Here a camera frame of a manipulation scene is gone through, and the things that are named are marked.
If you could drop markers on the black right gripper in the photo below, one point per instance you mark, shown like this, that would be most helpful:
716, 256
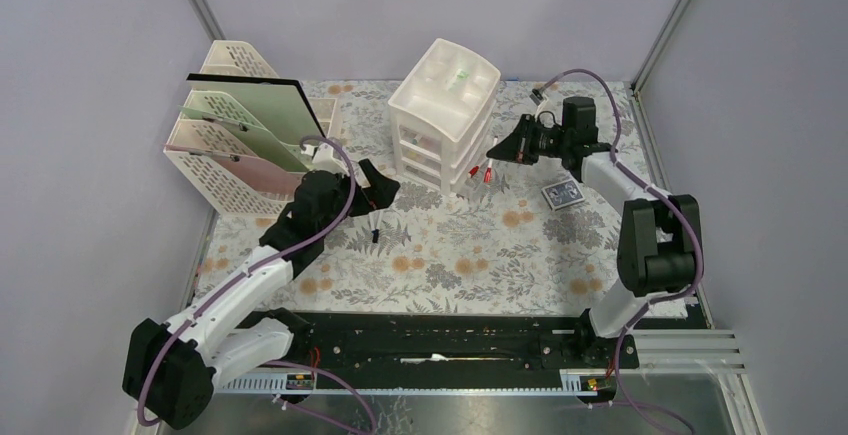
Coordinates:
518, 145

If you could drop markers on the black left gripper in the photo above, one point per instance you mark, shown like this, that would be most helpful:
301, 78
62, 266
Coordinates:
378, 196

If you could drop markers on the red marker pen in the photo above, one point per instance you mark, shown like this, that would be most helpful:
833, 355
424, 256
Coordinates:
488, 174

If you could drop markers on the white plastic drawer organizer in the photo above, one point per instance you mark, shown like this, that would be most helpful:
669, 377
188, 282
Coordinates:
441, 117

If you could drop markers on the green clipboard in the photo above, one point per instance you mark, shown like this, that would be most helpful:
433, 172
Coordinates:
224, 110

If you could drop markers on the pink clipboard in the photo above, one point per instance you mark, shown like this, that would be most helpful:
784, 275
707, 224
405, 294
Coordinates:
259, 174

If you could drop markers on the white binder folder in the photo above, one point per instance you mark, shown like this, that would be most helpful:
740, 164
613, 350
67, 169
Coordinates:
280, 105

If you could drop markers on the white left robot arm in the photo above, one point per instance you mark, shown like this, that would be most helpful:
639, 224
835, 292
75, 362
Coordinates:
173, 368

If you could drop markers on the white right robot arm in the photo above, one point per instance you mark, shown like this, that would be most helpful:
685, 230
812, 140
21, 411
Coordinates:
659, 255

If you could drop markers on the blue playing card box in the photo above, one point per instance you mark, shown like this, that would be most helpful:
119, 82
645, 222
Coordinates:
563, 194

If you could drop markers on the floral patterned table mat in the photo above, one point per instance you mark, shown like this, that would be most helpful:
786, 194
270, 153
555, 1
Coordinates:
503, 252

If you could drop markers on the white perforated file rack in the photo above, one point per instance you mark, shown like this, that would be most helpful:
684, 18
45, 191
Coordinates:
226, 193

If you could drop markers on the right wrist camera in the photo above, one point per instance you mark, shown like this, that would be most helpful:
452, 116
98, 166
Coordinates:
542, 102

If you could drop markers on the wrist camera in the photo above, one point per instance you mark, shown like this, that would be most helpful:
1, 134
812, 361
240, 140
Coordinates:
542, 102
323, 158

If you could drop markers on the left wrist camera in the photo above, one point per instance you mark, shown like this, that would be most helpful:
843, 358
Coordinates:
323, 158

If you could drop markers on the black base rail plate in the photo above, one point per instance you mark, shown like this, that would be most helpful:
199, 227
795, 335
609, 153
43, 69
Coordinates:
453, 352

